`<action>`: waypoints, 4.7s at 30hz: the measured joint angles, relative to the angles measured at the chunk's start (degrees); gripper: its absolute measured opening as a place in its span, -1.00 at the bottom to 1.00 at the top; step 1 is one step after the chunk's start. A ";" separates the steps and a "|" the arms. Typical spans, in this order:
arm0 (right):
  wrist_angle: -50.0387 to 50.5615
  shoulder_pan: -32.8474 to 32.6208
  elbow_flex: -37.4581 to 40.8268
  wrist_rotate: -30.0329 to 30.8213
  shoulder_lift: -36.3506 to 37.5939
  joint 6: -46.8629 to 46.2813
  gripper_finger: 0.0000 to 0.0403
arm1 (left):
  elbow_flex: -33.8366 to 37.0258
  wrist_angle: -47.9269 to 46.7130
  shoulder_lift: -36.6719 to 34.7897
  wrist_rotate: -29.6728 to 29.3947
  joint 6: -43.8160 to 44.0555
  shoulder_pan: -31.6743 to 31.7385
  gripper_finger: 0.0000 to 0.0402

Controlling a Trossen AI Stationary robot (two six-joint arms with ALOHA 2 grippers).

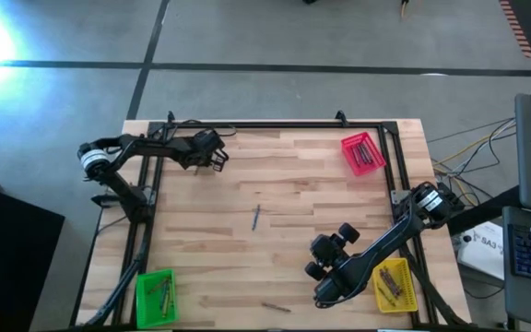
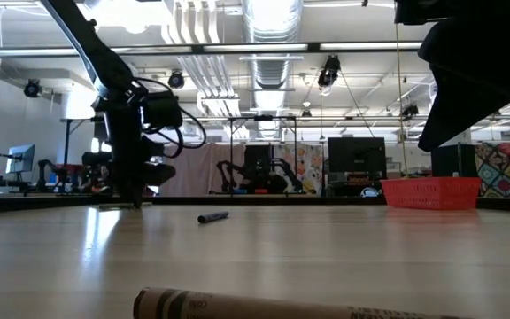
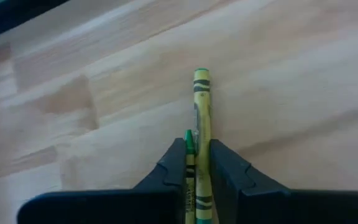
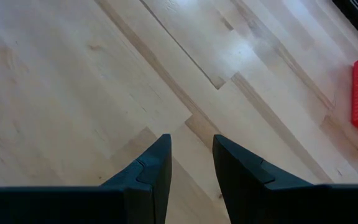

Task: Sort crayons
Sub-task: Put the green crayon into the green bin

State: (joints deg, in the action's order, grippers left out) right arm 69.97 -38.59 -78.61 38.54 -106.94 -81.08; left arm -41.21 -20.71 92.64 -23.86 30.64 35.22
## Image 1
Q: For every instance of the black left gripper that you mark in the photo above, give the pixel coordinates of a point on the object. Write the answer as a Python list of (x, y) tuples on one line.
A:
[(198, 159)]

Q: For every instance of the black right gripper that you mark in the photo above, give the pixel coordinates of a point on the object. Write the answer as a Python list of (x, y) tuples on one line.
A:
[(332, 251)]

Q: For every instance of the brown crayon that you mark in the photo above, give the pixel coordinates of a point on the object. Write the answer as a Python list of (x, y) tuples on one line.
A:
[(386, 280), (395, 285), (275, 307)]

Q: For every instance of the gray crayon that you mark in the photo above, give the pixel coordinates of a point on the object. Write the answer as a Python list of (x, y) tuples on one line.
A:
[(368, 154), (361, 154)]

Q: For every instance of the green crayon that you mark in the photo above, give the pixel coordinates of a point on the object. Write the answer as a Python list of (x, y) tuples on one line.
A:
[(169, 306), (162, 311), (160, 286)]

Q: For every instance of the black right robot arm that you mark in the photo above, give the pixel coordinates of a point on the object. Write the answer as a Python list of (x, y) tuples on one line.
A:
[(385, 244)]

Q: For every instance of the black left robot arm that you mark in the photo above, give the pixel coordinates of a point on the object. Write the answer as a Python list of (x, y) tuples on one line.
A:
[(155, 146)]

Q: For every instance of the yellow plastic basket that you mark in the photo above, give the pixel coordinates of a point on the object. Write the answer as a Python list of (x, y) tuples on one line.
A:
[(408, 286)]

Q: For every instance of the red plastic basket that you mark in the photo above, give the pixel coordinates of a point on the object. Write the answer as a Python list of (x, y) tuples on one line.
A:
[(377, 162)]

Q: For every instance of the white box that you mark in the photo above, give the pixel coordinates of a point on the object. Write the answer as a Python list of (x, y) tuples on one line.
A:
[(484, 249)]

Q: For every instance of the green plastic basket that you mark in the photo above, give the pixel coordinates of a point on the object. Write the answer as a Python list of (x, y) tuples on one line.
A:
[(148, 309)]

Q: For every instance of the black floor mat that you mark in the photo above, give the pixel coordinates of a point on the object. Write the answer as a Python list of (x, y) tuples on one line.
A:
[(12, 258)]

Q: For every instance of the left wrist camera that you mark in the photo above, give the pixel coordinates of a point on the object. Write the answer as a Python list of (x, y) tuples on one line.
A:
[(208, 139)]

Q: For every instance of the black table frame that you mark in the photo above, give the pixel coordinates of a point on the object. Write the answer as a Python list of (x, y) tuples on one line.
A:
[(293, 125)]

